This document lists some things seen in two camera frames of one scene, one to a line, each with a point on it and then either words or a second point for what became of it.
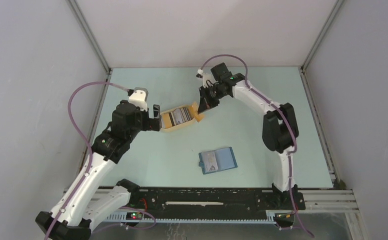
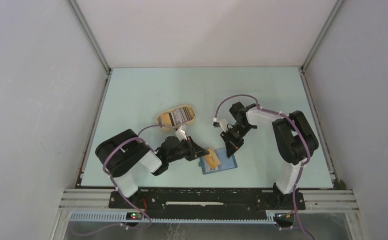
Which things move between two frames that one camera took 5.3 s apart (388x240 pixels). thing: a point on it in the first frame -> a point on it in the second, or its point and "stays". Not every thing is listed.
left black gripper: x=153 y=124 -> x=194 y=151
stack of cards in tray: x=178 y=116 stays
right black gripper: x=206 y=102 -> x=231 y=148
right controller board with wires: x=284 y=217 stays
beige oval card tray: x=177 y=119 stays
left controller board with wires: x=136 y=215 stays
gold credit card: x=198 y=116 -> x=212 y=158
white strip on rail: x=194 y=203 stays
